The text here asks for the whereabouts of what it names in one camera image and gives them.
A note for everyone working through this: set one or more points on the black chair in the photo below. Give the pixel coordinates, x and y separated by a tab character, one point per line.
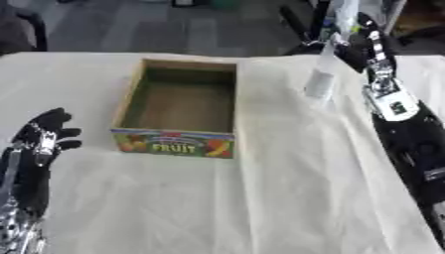
23	26

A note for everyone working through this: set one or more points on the clear plastic bottle white label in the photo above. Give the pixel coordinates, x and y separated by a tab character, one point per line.
320	82

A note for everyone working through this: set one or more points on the black tripod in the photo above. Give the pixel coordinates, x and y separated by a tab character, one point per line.
307	29

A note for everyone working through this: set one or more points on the silver and black right robot arm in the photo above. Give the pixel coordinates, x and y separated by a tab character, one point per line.
411	139

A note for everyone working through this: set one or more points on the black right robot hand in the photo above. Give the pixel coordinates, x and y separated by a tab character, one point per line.
360	53

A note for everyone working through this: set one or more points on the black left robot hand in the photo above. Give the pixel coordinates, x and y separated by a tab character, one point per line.
32	172

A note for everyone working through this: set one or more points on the tan cardboard box green inside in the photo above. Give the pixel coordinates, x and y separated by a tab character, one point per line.
185	105

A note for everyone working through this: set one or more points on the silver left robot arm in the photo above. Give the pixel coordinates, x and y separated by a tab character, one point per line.
17	231

